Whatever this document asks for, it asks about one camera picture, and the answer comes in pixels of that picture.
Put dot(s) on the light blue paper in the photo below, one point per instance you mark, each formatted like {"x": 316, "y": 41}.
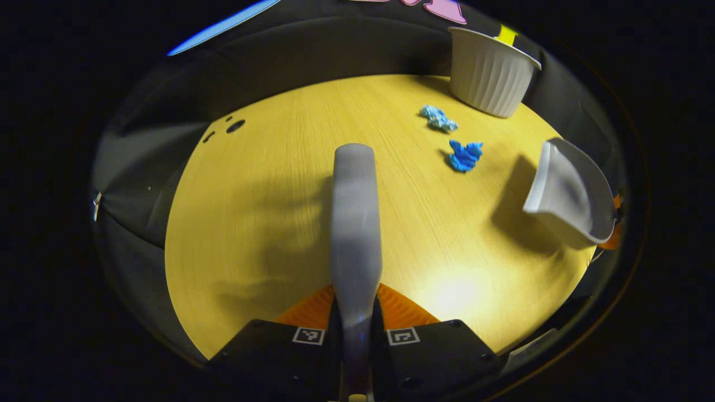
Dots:
{"x": 439, "y": 118}

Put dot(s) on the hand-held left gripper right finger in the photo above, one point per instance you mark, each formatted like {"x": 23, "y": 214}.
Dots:
{"x": 441, "y": 363}

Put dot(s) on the small metal clip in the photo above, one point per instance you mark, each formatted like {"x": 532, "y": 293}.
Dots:
{"x": 96, "y": 205}

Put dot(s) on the black backdrop cloth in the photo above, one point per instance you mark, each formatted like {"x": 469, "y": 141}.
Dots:
{"x": 313, "y": 44}

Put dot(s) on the dark blue paper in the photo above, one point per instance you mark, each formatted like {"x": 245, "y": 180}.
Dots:
{"x": 464, "y": 156}

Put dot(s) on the grey dustpan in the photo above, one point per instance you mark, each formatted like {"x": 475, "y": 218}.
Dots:
{"x": 567, "y": 192}

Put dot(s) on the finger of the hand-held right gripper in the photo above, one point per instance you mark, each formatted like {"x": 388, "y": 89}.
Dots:
{"x": 615, "y": 237}

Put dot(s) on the small grey broom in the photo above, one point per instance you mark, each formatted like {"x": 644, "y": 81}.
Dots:
{"x": 355, "y": 223}

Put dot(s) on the white ribbed garbage bin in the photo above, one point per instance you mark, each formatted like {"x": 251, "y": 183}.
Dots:
{"x": 489, "y": 75}

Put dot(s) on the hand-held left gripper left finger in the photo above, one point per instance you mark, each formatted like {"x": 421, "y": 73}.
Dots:
{"x": 279, "y": 368}

